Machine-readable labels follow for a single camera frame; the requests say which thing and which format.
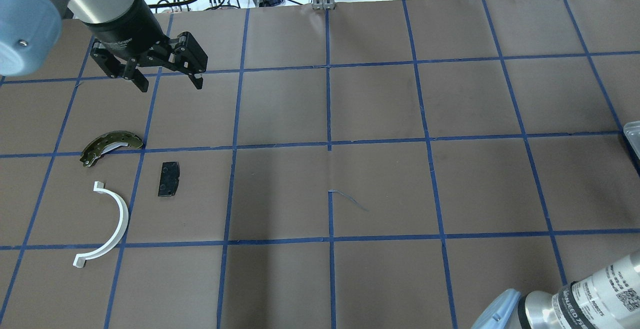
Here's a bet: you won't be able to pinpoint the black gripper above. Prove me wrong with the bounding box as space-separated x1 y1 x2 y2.
87 3 208 93

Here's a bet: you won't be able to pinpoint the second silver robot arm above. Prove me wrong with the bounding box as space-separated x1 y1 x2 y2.
471 251 640 329

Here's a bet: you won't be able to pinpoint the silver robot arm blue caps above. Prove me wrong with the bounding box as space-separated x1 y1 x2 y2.
0 0 208 92

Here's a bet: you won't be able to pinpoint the ribbed silver metal tray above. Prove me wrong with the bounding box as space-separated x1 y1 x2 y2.
622 121 640 173

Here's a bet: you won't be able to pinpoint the green brake shoe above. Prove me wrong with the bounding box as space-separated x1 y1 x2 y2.
79 130 144 168

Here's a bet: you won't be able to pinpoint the black brake pad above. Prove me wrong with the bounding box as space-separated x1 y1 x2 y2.
157 161 181 198

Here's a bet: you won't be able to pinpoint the loose blue tape strand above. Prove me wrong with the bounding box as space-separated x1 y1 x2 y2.
328 189 369 212

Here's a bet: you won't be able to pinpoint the brown paper mat blue grid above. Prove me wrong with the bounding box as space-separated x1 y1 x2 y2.
1 0 639 329

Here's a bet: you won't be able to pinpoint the white curved plastic bracket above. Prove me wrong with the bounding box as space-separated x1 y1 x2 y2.
71 180 131 269

